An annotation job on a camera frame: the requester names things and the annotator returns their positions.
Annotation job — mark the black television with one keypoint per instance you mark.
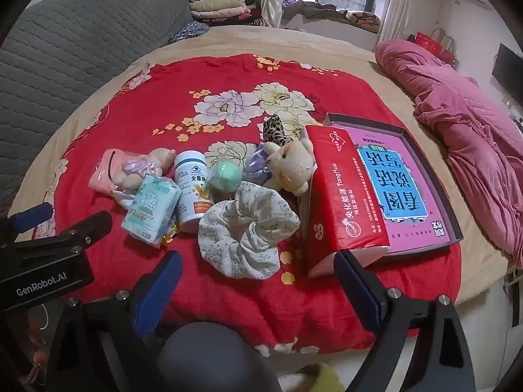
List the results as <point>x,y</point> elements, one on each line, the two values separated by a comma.
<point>508,71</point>

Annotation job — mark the white curtain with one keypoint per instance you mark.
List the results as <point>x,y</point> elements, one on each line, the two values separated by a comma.
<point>394,4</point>

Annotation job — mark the green ball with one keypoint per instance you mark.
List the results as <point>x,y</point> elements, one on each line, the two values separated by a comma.
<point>224,173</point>

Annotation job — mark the pile of clothes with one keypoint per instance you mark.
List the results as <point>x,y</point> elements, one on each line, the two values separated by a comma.
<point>318,12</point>

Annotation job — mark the yellow green cloth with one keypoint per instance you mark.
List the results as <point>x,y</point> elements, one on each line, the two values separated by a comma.
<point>320,377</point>

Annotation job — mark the dark patterned pillow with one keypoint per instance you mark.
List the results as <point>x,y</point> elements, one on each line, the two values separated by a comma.
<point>188,32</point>

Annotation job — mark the teddy bear with pink dress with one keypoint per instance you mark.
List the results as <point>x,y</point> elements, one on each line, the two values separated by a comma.
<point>139,169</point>

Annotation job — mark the leopard print scrunchie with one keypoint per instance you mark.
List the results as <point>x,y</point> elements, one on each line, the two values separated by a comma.
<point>276,128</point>

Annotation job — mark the red tissue pack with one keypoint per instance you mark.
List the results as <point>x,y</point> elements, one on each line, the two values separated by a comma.
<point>339,196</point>

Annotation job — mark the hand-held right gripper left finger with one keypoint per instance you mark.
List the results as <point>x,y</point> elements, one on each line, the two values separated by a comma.
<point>163,286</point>

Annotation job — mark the light blue tissue pack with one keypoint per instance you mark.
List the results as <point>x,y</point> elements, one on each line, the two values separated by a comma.
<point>151,208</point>

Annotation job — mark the grey box tray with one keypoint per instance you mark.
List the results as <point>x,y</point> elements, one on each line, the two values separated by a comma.
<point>369,123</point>

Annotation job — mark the beige bed sheet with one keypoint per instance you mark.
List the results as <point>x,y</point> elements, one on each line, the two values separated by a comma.
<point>245,39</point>

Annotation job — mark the white floral scrunchie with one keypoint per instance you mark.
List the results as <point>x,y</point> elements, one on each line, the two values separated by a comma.
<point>229,245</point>

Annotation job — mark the red floral blanket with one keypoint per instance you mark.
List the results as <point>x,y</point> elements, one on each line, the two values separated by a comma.
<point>135,130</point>

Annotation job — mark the folded cream blanket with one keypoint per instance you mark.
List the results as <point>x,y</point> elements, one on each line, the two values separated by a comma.
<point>216,6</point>

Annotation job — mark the teddy bear with purple dress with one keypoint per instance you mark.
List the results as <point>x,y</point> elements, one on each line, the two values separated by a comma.
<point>292,163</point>

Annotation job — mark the pink book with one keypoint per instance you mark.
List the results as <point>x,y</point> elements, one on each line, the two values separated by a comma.
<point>408,179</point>

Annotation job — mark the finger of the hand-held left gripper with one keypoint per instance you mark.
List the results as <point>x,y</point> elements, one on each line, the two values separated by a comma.
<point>90,225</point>
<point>32,213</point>

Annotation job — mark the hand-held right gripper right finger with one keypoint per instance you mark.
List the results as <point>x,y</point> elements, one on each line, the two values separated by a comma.
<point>359,290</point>

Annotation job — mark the dark grey rounded object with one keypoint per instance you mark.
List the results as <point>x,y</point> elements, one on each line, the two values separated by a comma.
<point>212,355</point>

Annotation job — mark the pink quilt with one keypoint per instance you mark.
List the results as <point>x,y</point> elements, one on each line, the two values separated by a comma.
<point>470,130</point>

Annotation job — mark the white and yellow sachet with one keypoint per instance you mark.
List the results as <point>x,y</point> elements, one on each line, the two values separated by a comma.
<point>169,235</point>

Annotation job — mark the white bottle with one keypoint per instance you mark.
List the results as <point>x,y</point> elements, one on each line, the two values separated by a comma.
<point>192,196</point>

